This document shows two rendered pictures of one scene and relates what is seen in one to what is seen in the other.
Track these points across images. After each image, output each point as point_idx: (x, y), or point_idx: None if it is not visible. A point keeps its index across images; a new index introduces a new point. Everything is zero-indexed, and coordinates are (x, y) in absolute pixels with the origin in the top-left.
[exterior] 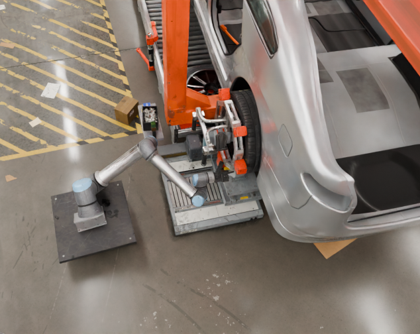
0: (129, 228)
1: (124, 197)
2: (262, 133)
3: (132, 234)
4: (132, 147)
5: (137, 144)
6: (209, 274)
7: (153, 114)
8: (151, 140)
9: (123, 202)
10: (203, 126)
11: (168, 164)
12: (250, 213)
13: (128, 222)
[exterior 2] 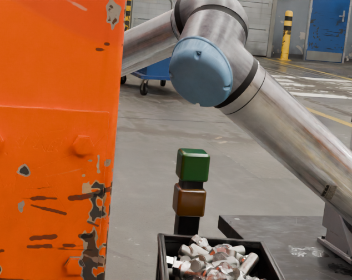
0: (244, 228)
1: (283, 272)
2: None
3: (231, 221)
4: (276, 88)
5: (257, 60)
6: None
7: (195, 256)
8: (199, 9)
9: (281, 264)
10: None
11: (130, 30)
12: None
13: (251, 236)
